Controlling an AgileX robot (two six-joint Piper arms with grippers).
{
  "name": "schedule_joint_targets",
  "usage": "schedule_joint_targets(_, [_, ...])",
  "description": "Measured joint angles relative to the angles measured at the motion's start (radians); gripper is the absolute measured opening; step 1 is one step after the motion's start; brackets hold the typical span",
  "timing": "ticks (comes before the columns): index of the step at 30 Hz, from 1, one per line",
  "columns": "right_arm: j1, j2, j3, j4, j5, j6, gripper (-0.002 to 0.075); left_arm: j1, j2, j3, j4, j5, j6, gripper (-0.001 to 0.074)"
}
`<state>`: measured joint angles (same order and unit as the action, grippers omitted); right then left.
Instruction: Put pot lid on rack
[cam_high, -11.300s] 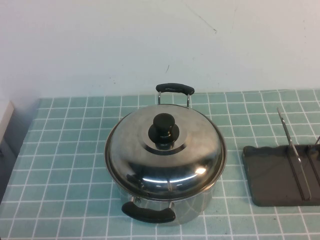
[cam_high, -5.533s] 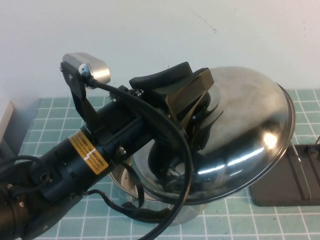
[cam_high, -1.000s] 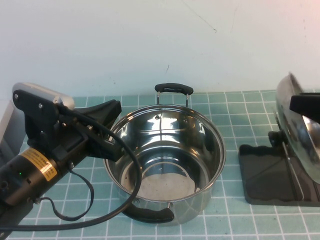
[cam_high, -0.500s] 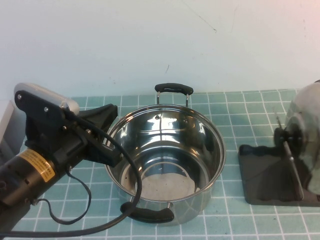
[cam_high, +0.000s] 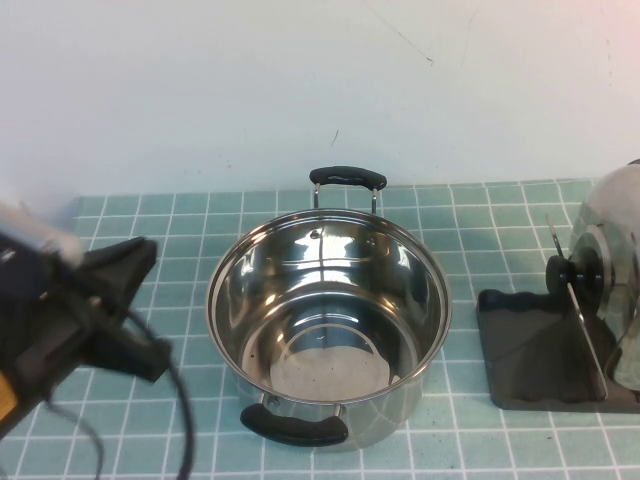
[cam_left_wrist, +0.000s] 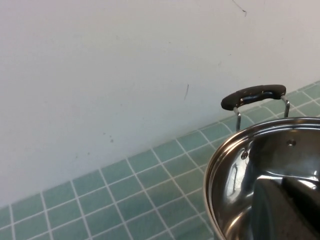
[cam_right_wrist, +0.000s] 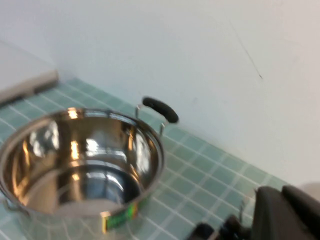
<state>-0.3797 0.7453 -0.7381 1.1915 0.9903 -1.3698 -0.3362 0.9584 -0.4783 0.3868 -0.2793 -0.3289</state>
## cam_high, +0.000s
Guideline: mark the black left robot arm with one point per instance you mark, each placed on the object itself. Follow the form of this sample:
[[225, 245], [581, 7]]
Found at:
[[20, 400]]

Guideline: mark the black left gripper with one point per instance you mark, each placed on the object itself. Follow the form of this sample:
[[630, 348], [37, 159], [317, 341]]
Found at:
[[100, 335]]

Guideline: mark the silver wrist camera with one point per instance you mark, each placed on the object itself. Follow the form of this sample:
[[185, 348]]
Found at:
[[60, 245]]

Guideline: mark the stainless steel pot lid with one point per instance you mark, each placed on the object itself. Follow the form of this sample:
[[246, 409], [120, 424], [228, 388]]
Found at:
[[620, 240]]

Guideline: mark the green tiled table mat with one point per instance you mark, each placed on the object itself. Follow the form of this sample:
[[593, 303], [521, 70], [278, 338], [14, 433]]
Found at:
[[500, 450]]

